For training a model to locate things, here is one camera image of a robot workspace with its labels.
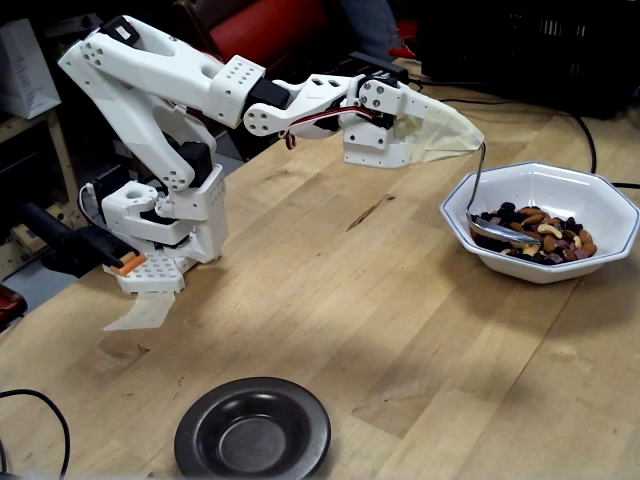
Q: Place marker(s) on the red padded chair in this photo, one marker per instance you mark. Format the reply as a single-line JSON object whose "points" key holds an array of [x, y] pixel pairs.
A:
{"points": [[280, 25]]}

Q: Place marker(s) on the light wooden shelf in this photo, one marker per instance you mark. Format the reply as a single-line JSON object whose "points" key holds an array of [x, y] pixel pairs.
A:
{"points": [[62, 150]]}

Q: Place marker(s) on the white octagonal bowl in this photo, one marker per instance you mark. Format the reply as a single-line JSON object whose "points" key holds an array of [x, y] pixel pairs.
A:
{"points": [[550, 185]]}

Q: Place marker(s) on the white cardboard box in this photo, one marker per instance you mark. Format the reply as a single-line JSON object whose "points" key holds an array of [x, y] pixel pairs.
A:
{"points": [[25, 70]]}

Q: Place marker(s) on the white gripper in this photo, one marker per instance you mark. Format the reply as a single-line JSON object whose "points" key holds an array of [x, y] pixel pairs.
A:
{"points": [[371, 145]]}

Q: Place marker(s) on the bent metal spoon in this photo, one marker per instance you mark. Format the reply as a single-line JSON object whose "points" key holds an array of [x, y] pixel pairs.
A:
{"points": [[500, 231]]}

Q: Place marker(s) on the dark brown plate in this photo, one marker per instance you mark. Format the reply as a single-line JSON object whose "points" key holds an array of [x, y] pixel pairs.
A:
{"points": [[250, 440]]}

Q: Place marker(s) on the blue jeans leg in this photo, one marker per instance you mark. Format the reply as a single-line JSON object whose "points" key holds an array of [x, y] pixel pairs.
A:
{"points": [[370, 25]]}

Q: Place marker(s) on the black clamp orange pad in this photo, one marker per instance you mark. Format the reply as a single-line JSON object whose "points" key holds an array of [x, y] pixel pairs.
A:
{"points": [[65, 240]]}

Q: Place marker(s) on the black plastic crate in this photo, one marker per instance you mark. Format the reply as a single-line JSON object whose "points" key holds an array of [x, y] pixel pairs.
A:
{"points": [[525, 45]]}

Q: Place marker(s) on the red plastic item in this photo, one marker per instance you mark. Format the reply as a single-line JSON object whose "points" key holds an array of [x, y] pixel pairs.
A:
{"points": [[10, 305]]}

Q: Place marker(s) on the beige masking tape strip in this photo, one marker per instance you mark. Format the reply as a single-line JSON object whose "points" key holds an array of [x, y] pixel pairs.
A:
{"points": [[145, 312]]}

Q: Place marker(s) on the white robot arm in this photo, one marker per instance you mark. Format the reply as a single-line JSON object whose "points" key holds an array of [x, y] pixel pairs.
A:
{"points": [[150, 55]]}

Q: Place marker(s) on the mixed nuts and raisins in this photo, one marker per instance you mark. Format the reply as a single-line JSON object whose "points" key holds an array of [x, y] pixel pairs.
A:
{"points": [[555, 235]]}

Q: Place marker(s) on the beige masking tape wrap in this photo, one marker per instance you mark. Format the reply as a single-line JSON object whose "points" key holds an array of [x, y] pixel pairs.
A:
{"points": [[450, 130]]}

